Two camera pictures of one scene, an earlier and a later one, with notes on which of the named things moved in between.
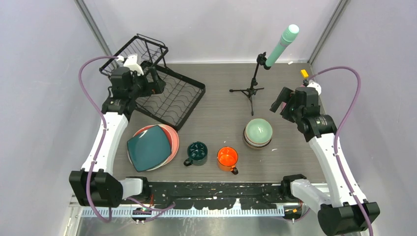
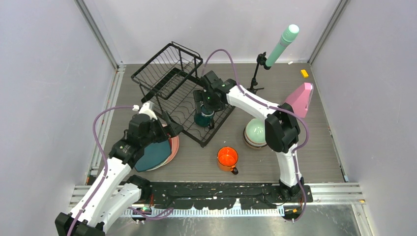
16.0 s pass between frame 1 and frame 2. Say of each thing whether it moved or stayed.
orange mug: stayed
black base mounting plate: stayed
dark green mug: moved
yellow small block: stayed
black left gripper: moved
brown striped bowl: stayed
